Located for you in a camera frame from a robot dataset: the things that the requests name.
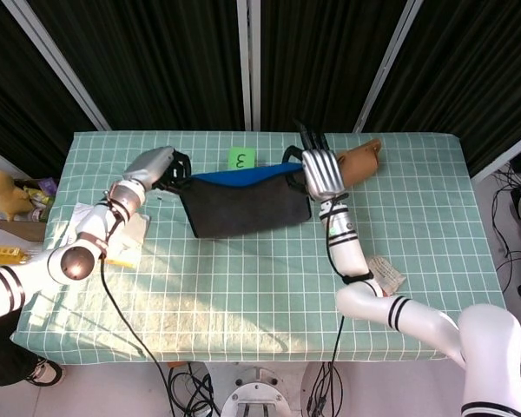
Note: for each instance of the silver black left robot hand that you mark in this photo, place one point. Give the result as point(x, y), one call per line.
point(149, 167)

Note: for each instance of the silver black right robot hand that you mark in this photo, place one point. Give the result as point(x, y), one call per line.
point(323, 174)

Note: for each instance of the dark grey and blue cloth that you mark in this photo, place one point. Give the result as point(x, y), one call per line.
point(247, 208)

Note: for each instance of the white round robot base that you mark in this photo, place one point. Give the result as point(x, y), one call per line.
point(260, 393)

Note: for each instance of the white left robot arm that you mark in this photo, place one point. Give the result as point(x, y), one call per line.
point(76, 262)

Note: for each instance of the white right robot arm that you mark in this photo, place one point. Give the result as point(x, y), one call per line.
point(482, 339)

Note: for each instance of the brown leather pouch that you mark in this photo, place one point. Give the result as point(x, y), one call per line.
point(360, 163)

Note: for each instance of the cream paper package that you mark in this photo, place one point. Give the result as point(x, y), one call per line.
point(130, 243)

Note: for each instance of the green number card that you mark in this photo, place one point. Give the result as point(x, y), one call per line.
point(242, 158)

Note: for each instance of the black curtain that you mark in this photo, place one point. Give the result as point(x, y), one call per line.
point(165, 56)

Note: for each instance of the cardboard box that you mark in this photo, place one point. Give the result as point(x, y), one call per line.
point(26, 228)

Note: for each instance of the green checked tablecloth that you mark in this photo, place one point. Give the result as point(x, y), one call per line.
point(243, 295)

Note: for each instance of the yellow plush toy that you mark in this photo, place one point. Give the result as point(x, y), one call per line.
point(2, 193)

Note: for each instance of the yellow toy block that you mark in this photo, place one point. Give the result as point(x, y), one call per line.
point(2, 254)

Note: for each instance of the black trouser leg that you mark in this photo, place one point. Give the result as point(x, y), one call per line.
point(4, 343)

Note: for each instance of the black and white sneaker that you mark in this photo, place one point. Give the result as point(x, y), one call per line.
point(45, 373)

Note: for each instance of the white frame post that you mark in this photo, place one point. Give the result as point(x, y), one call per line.
point(499, 160)
point(247, 65)
point(386, 69)
point(61, 69)

